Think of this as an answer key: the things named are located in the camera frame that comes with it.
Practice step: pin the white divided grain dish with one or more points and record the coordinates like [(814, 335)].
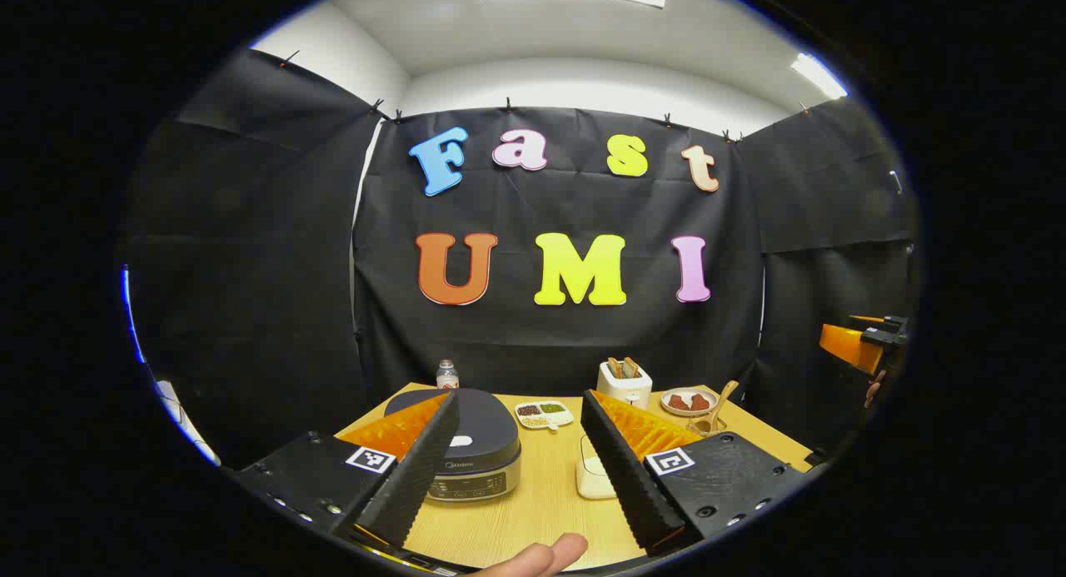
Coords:
[(541, 412)]

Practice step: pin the narrow ceiling light panel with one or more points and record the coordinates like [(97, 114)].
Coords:
[(820, 77)]

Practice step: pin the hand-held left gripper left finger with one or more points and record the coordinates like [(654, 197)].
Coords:
[(416, 469)]

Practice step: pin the clear glass bowl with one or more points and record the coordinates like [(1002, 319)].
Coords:
[(587, 448)]

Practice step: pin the small clear bottle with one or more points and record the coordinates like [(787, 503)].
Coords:
[(447, 377)]

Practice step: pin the white round plate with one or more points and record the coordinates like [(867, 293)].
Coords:
[(688, 392)]

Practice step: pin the grey rice cooker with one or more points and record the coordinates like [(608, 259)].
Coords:
[(483, 444)]

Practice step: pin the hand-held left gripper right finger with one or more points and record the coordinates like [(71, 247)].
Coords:
[(620, 469)]

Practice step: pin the white toaster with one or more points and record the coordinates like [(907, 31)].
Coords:
[(625, 387)]

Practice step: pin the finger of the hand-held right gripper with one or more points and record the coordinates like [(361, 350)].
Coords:
[(849, 344)]

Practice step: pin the white flat object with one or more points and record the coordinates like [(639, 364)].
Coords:
[(179, 415)]

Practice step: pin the black backdrop cloth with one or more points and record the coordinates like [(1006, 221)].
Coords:
[(250, 269)]

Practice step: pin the wooden spoon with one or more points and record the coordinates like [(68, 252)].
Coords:
[(724, 398)]

